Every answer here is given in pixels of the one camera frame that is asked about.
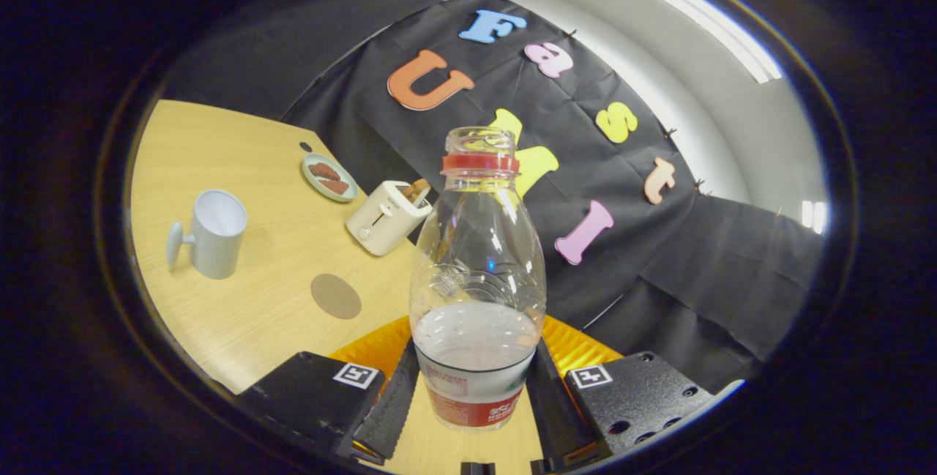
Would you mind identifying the wooden table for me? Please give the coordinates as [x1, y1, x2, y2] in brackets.
[130, 100, 546, 475]

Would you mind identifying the clear plastic juice bottle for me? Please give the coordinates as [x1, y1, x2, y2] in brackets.
[408, 127, 548, 433]

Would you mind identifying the round brown coaster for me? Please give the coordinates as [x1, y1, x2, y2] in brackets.
[310, 273, 362, 320]

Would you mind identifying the pale green plate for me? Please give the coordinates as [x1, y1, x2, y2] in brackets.
[302, 153, 359, 203]

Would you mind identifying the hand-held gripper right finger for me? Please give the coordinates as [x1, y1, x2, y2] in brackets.
[523, 315, 746, 465]

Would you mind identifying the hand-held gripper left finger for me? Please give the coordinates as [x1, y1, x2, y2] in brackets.
[238, 315, 422, 465]

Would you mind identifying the pale blue cup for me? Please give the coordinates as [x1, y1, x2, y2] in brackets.
[165, 189, 249, 280]

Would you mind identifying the small ceiling light panel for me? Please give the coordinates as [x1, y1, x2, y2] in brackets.
[801, 200, 828, 234]

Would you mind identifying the large ceiling light panel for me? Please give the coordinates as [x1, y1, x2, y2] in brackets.
[635, 0, 783, 85]

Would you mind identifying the white toaster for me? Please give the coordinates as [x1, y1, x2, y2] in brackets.
[346, 180, 433, 257]

